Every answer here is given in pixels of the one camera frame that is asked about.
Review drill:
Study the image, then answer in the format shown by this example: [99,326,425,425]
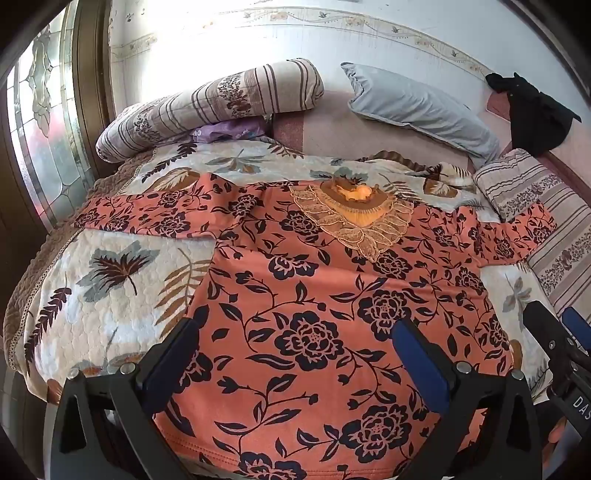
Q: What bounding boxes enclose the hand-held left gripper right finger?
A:
[392,318,550,480]

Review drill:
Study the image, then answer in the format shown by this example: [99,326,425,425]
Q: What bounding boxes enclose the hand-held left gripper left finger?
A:
[50,318,200,480]

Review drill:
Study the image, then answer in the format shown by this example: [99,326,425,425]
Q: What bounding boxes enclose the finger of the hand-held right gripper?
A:
[523,300,574,366]
[561,305,591,357]

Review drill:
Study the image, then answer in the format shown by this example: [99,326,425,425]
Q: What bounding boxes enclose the orange floral shirt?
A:
[74,172,557,480]

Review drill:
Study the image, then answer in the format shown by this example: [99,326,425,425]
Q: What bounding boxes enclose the person's right hand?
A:
[538,415,573,469]

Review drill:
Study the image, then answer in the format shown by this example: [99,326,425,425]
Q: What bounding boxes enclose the leaf print bedspread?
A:
[2,138,555,416]

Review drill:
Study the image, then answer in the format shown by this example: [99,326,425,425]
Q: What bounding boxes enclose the striped floral flat pillow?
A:
[475,148,591,319]

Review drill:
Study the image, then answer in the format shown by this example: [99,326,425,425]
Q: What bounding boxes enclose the black garment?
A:
[485,71,583,158]

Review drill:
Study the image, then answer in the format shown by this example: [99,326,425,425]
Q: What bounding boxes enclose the grey pillow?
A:
[341,62,502,166]

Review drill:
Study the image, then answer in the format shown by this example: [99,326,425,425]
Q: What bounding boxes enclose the pink bed sheet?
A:
[270,69,591,167]

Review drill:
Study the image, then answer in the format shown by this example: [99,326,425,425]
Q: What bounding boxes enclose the purple cloth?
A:
[189,117,269,144]

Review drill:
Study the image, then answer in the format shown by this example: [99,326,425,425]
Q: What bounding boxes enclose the stained glass window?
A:
[4,0,100,232]

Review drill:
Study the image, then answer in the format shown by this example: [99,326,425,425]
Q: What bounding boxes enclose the striped floral bolster pillow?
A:
[95,58,325,163]

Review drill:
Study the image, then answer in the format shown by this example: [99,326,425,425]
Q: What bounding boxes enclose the brown wooden window frame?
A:
[69,0,116,171]

